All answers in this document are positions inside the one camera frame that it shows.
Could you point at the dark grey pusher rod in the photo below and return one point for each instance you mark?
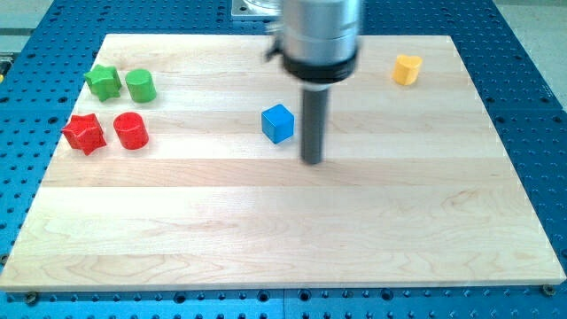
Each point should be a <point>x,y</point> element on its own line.
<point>314,104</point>

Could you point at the blue cube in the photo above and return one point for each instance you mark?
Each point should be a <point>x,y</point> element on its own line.
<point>277,123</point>

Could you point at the yellow heart block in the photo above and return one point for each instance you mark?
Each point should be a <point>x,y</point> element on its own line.
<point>406,69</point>

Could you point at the red star block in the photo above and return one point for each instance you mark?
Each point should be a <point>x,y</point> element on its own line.
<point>84,132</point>

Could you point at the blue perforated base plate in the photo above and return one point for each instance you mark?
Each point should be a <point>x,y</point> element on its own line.
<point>44,83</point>

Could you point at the red cylinder block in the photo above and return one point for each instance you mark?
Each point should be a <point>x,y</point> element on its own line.
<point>131,130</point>

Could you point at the green star block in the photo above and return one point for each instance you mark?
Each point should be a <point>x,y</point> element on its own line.
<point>103,82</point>

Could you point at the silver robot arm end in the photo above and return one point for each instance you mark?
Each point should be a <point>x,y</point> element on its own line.
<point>317,40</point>

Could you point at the light wooden board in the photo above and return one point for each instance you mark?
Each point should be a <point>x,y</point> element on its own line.
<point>415,189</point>

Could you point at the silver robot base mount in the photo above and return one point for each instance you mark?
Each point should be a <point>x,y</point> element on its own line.
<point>255,9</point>

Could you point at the green cylinder block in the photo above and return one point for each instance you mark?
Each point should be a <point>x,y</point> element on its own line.
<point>140,85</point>

